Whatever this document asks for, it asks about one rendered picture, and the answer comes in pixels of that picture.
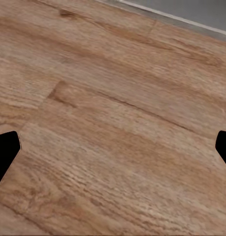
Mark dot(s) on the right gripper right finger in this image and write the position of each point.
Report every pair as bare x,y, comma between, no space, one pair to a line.
221,144

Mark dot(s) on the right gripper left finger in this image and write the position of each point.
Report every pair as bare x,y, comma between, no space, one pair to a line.
9,147

